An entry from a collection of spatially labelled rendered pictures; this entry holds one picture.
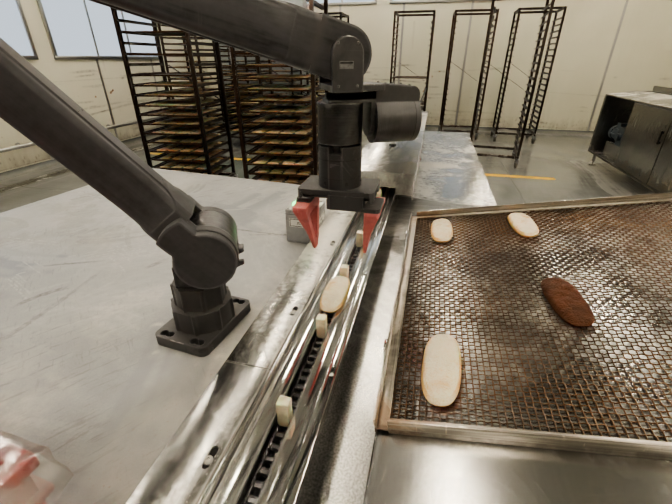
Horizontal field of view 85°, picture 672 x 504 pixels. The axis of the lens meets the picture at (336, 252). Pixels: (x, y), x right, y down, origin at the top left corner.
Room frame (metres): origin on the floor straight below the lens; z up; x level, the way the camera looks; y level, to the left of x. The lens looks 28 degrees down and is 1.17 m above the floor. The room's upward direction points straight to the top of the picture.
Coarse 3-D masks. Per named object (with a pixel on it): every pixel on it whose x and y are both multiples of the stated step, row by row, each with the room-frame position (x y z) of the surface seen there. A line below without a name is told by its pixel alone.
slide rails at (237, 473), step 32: (384, 192) 0.97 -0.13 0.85; (320, 288) 0.49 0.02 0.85; (352, 288) 0.49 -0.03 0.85; (288, 352) 0.35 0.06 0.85; (320, 352) 0.35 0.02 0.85; (288, 384) 0.30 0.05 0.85; (320, 384) 0.30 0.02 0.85; (256, 416) 0.26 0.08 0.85; (256, 448) 0.22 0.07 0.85; (288, 448) 0.22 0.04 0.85; (224, 480) 0.19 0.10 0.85
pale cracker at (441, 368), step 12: (444, 336) 0.31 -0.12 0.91; (432, 348) 0.30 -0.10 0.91; (444, 348) 0.29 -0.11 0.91; (456, 348) 0.29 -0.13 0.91; (432, 360) 0.28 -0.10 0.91; (444, 360) 0.28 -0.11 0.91; (456, 360) 0.28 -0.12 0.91; (432, 372) 0.26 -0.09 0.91; (444, 372) 0.26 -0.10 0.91; (456, 372) 0.26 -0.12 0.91; (432, 384) 0.25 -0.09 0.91; (444, 384) 0.25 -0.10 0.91; (456, 384) 0.25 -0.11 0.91; (432, 396) 0.24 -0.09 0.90; (444, 396) 0.23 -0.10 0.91; (456, 396) 0.24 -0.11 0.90
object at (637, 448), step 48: (432, 240) 0.58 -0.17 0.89; (480, 240) 0.55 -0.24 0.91; (576, 240) 0.50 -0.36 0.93; (624, 240) 0.48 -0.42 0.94; (432, 288) 0.42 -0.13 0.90; (480, 288) 0.41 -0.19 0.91; (576, 288) 0.38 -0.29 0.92; (624, 288) 0.37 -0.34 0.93; (528, 336) 0.31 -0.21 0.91; (576, 336) 0.30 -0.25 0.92; (384, 384) 0.26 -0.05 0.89; (480, 384) 0.25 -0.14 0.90; (528, 384) 0.24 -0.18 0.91; (576, 384) 0.24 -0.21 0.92; (624, 384) 0.23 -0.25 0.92; (432, 432) 0.20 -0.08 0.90; (480, 432) 0.19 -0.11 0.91; (528, 432) 0.19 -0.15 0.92
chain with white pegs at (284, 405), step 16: (352, 256) 0.62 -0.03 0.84; (320, 320) 0.39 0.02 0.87; (320, 336) 0.39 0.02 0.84; (304, 368) 0.33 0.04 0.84; (304, 384) 0.31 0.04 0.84; (288, 400) 0.26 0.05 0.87; (288, 416) 0.25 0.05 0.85; (272, 448) 0.23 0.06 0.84; (272, 464) 0.21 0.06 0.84; (256, 480) 0.20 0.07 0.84; (256, 496) 0.19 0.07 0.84
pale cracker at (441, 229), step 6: (438, 222) 0.63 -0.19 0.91; (444, 222) 0.62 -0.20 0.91; (432, 228) 0.61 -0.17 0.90; (438, 228) 0.60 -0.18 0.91; (444, 228) 0.59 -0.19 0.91; (450, 228) 0.60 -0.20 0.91; (432, 234) 0.59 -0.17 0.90; (438, 234) 0.58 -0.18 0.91; (444, 234) 0.57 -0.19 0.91; (450, 234) 0.57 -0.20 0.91; (438, 240) 0.56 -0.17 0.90; (444, 240) 0.56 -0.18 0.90
